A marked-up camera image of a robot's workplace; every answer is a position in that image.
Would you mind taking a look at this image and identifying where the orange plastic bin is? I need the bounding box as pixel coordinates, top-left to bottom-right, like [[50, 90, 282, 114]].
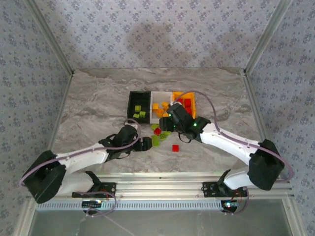
[[171, 91, 197, 120]]

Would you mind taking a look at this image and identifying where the white plastic bin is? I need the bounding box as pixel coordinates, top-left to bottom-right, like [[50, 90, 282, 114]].
[[149, 91, 173, 124]]

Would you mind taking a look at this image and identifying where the black plastic bin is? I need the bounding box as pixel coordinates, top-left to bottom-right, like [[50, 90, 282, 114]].
[[127, 91, 152, 124]]

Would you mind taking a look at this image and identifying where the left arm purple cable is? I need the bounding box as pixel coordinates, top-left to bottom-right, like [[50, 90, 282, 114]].
[[18, 118, 142, 218]]

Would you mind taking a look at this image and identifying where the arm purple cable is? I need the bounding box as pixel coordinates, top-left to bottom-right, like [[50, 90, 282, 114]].
[[18, 118, 142, 218], [172, 90, 295, 216]]

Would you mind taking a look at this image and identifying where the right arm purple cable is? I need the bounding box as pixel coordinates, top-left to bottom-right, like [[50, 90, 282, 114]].
[[172, 90, 295, 216]]

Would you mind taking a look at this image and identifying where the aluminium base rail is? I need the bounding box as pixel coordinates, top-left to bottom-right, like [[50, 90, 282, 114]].
[[26, 171, 295, 200]]

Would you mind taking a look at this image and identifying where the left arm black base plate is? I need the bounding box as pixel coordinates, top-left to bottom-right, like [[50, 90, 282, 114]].
[[71, 183, 117, 198]]

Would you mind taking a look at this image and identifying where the grey slotted cable duct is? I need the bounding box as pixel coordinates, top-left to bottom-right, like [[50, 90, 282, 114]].
[[36, 199, 225, 212]]

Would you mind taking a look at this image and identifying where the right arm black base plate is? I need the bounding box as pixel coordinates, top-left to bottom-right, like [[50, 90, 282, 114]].
[[202, 181, 248, 198]]

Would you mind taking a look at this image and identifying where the aluminium side rail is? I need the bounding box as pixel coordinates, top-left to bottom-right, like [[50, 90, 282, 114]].
[[242, 69, 284, 180], [36, 70, 75, 181]]

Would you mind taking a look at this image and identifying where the aluminium corner post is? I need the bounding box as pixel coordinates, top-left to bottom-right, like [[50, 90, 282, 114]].
[[243, 0, 295, 74], [24, 0, 75, 74]]

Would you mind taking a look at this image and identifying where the aluminium frame leg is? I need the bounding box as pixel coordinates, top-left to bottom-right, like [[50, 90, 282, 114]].
[[14, 198, 37, 236], [282, 198, 302, 236]]

